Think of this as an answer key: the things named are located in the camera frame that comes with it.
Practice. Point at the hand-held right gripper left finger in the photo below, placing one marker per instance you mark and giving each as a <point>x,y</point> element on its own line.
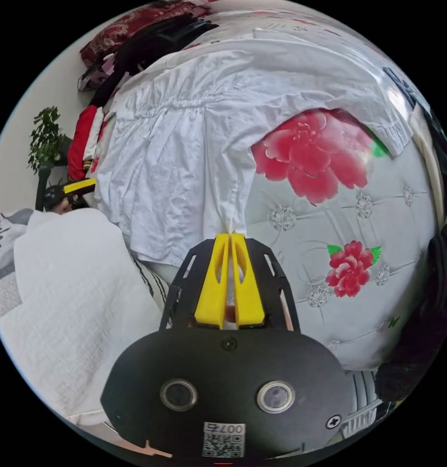
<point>211,288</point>

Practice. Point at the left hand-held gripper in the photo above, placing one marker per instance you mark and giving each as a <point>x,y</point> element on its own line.
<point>52,194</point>

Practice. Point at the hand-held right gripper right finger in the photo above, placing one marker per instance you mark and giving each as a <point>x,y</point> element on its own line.
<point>248,292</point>

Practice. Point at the white short sleeve shirt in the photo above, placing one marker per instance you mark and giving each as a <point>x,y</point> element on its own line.
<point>172,164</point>

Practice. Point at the person's left hand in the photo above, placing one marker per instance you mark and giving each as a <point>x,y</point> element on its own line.
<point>64,208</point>

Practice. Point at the pile of clothes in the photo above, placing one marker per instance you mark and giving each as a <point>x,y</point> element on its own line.
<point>79,146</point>

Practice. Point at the green potted plant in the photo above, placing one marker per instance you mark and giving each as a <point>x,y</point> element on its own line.
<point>45,136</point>

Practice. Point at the bed with floral sheet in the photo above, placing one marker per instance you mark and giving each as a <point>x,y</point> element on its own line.
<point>318,237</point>

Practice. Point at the black clothes heap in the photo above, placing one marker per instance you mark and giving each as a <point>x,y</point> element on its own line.
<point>161,42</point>

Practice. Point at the dark red patterned pillow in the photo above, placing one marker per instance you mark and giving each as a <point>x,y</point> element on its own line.
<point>135,27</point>

